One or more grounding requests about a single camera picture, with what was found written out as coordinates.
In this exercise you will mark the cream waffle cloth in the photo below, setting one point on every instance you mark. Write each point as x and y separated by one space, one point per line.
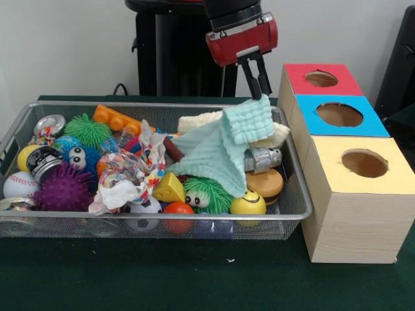
197 121

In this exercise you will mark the yellow cheese wedge toy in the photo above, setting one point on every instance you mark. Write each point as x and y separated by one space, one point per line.
170 188

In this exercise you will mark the purple spiky ball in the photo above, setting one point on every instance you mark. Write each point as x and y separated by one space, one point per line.
65 191

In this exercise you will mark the metal mesh bin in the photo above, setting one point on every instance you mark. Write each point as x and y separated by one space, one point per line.
275 223

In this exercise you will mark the green spiky ball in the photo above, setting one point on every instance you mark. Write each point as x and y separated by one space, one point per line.
86 129

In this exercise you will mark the dark green table cloth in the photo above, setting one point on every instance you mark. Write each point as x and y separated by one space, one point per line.
194 275

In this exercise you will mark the wooden box with three holes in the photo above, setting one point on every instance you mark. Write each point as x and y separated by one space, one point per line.
356 226

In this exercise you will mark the silver toy camera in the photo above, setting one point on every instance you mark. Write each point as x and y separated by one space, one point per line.
264 158

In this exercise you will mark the colourful polka dot cloth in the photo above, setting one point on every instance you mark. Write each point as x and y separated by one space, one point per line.
129 175

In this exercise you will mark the blue spiky toy with eyes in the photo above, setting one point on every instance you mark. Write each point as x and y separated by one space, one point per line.
81 157

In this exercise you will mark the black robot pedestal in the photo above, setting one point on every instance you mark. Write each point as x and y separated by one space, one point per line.
175 48

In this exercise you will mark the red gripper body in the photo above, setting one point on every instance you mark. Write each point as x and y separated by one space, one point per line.
243 42

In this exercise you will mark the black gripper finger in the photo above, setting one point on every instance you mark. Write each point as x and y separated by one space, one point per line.
264 77
251 81

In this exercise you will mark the green spiky toy with eyes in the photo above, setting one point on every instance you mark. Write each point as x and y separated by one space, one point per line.
207 194

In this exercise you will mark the mint green waffle cloth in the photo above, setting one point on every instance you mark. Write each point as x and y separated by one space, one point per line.
220 152

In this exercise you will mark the yellow smiley ball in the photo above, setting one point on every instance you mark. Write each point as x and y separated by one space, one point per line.
248 204

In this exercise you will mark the black metal stand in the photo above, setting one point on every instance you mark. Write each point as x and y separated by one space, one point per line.
398 81

